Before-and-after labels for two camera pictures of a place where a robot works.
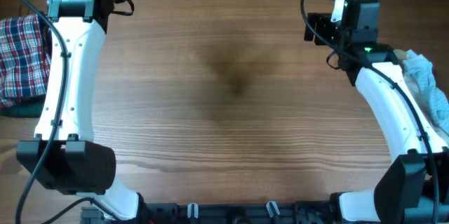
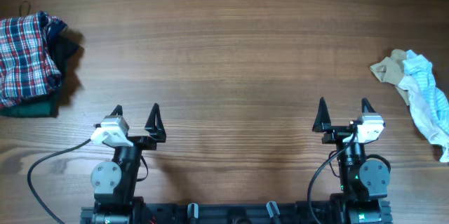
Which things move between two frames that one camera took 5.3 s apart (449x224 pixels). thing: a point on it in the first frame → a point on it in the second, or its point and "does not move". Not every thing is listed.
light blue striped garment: x=433 y=99 does not move
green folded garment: x=28 y=107 does not move
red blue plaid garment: x=25 y=56 does not move
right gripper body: x=330 y=31 → x=337 y=135
